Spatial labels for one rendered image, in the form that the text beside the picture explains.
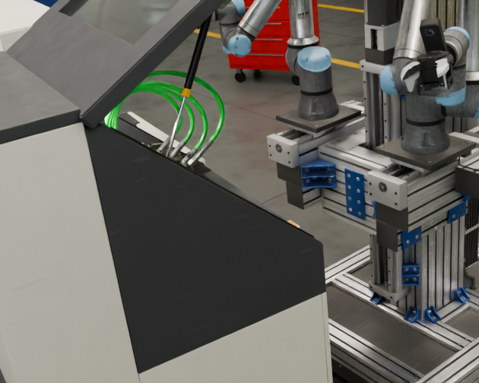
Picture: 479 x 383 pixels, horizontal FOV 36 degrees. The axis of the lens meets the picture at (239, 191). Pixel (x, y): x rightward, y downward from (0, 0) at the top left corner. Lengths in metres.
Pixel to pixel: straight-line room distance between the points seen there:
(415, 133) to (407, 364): 0.89
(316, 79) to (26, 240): 1.33
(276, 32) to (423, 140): 4.10
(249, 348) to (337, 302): 1.09
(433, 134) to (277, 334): 0.77
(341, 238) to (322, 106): 1.44
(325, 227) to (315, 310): 1.97
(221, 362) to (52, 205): 0.68
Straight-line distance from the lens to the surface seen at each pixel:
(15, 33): 2.23
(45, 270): 1.67
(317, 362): 2.21
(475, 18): 2.18
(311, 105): 2.62
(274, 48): 6.34
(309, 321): 2.11
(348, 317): 2.99
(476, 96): 2.23
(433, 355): 2.81
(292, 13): 2.70
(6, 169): 1.56
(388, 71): 2.01
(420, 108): 2.27
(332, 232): 4.00
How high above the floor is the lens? 1.97
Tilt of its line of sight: 26 degrees down
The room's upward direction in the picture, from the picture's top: 7 degrees counter-clockwise
